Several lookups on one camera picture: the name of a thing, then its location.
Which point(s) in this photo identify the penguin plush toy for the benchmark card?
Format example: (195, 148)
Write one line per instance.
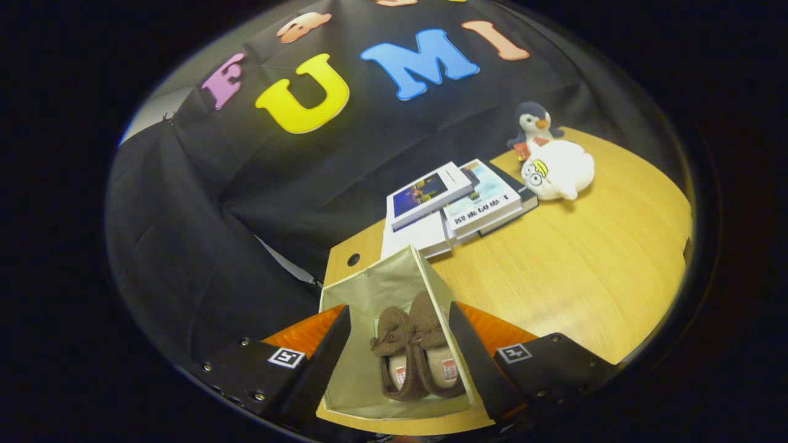
(532, 126)

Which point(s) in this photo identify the book with pale teal cover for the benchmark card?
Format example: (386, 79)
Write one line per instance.
(486, 200)

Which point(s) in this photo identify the black backdrop cloth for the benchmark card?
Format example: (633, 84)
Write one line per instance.
(277, 178)

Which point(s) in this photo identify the plain white book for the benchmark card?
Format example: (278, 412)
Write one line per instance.
(412, 240)

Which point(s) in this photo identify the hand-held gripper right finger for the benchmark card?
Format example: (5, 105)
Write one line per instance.
(480, 369)

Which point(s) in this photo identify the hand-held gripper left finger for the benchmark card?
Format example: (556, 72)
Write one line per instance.
(323, 363)

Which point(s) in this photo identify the green fabric storage box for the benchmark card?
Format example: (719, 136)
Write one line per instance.
(369, 289)

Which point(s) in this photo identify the book with blue picture cover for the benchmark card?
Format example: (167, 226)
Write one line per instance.
(428, 194)

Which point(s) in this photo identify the brown shoe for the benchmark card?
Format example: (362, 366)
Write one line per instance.
(394, 338)
(434, 332)

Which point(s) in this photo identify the white round plush toy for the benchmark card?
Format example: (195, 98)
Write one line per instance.
(563, 169)

